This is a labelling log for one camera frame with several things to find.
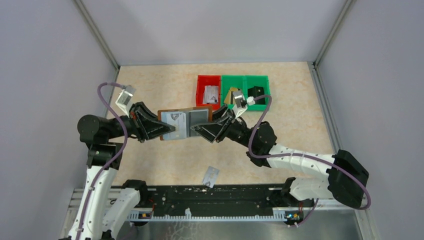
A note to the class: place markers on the white cards in red bin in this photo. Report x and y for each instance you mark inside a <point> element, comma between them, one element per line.
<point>211,94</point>

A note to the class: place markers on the silver grey credit card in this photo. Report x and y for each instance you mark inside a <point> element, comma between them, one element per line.
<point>210,177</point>

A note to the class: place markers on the red plastic bin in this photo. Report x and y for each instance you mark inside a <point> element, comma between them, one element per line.
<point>202,81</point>

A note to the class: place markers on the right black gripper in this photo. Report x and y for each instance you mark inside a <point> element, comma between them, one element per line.
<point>219,129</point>

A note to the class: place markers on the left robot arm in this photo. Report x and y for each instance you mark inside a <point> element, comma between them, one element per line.
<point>106,140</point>

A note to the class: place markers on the middle green plastic bin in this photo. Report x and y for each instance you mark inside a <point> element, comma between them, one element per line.
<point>230,84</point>

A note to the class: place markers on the right aluminium corner post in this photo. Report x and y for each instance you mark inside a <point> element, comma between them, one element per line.
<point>346,8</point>

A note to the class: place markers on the gold card in green bin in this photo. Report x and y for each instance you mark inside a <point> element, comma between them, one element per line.
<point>229,98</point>

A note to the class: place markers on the white silver credit card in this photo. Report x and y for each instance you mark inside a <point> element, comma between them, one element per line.
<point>178,120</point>

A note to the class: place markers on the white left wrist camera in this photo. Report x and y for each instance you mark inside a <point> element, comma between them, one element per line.
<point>124,99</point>

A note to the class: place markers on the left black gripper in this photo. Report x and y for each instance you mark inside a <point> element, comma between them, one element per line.
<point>145,123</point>

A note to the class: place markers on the aluminium corner post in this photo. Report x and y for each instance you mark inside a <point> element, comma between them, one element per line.
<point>96,33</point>
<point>346,8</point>

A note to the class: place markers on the left aluminium corner post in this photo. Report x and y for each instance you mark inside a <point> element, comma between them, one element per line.
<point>96,33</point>

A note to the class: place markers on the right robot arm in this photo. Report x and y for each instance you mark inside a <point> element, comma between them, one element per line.
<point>338,176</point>

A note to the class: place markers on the brown leather card holder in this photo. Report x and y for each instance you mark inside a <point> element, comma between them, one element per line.
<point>194,116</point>

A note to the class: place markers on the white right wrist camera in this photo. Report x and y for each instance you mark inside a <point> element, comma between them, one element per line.
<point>240,103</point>

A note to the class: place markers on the white slotted cable duct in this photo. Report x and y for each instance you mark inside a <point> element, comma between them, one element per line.
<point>136,216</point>

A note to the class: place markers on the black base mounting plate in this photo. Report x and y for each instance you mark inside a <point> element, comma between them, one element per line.
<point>223,200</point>

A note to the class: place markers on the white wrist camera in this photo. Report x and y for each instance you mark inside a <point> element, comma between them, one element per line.
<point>240,103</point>
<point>124,99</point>

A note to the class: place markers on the aluminium front frame rail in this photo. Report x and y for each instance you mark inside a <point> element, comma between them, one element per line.
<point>76,199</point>

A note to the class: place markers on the black card holder in bin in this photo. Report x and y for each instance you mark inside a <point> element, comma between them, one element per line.
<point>255,92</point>

